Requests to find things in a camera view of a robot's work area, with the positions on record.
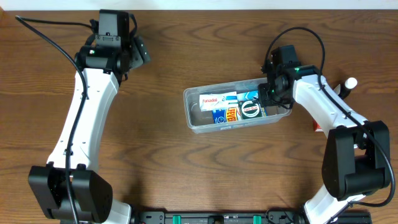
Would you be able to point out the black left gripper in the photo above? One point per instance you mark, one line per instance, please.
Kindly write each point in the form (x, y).
(138, 54)

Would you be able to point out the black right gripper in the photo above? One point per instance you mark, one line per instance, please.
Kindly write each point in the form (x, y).
(264, 97)

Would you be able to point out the green Zam-Buk box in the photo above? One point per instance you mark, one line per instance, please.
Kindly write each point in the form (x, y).
(250, 109)

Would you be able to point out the clear plastic container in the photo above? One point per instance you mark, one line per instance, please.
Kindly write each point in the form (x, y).
(202, 121)

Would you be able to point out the red Panadol box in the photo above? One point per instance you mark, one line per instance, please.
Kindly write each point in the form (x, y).
(316, 127)

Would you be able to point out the white Panadol packet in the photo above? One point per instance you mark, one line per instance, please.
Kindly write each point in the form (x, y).
(219, 101)

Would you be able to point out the blue fever medicine box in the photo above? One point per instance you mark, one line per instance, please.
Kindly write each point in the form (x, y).
(234, 114)

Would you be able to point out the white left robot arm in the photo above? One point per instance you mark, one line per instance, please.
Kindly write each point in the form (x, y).
(68, 187)

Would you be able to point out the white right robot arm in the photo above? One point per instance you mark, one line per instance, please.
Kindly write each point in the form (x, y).
(356, 162)

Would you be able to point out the dark syrup bottle white cap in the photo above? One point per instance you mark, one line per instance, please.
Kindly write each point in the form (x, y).
(344, 88)

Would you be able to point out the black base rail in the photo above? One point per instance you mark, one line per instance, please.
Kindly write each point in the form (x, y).
(270, 217)

